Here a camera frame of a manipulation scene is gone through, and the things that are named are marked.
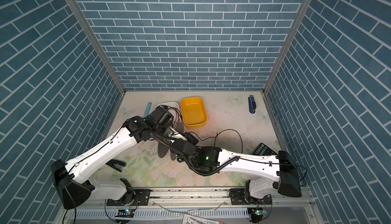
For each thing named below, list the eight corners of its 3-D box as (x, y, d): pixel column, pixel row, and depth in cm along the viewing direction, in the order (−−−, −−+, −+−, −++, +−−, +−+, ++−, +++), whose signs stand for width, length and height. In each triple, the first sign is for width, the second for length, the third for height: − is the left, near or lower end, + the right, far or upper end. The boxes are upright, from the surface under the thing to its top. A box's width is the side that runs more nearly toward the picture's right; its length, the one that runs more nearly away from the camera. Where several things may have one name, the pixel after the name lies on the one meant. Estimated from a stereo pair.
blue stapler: (249, 113, 111) (251, 108, 107) (246, 98, 120) (247, 94, 116) (255, 113, 111) (257, 108, 107) (251, 98, 120) (253, 94, 116)
